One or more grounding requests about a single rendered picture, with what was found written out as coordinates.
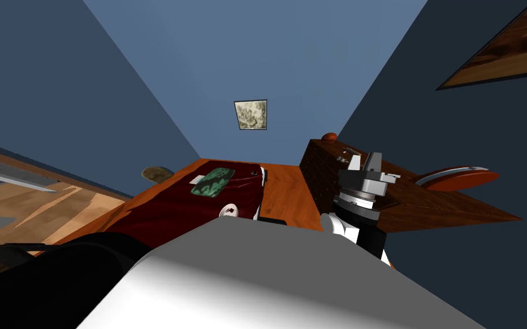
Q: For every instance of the large brown framed wall picture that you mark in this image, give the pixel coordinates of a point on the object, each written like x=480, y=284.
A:
x=515, y=48

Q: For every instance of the bed with dark red cover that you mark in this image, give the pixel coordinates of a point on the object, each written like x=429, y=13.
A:
x=185, y=205

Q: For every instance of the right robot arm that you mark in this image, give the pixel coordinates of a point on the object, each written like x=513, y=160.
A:
x=367, y=230

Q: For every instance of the red shallow bowl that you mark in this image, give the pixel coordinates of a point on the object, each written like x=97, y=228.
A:
x=455, y=180

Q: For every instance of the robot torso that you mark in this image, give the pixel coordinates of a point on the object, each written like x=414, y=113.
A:
x=254, y=283

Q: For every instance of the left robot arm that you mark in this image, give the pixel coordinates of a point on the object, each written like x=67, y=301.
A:
x=48, y=288

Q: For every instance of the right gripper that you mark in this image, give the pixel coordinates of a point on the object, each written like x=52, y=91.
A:
x=368, y=183

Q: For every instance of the red-brown round ball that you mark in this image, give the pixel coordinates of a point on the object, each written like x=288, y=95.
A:
x=329, y=136

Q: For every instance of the mottled brown round disc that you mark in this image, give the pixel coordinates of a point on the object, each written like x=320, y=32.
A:
x=157, y=174

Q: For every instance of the dark brown wooden dresser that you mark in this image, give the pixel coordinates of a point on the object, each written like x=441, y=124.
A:
x=423, y=205

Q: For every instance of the small pale mottled wall picture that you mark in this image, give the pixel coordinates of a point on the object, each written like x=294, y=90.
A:
x=251, y=114

